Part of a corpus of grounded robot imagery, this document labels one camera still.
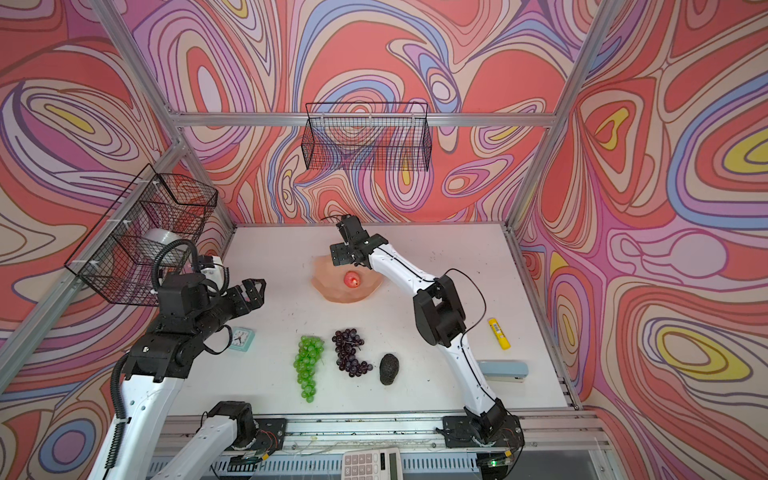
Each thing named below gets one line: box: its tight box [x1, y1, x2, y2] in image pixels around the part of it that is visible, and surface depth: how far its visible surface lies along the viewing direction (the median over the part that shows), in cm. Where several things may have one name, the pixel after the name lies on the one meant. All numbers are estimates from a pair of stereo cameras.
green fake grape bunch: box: [293, 336, 325, 403], surface depth 83 cm
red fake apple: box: [344, 270, 361, 289], surface depth 101 cm
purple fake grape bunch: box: [332, 328, 374, 378], surface depth 85 cm
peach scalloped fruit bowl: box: [311, 255, 384, 303], surface depth 103 cm
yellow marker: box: [488, 318, 512, 350], surface depth 90 cm
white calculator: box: [341, 448, 403, 480], surface depth 69 cm
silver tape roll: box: [143, 228, 182, 245], surface depth 75 cm
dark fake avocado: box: [379, 353, 400, 386], surface depth 82 cm
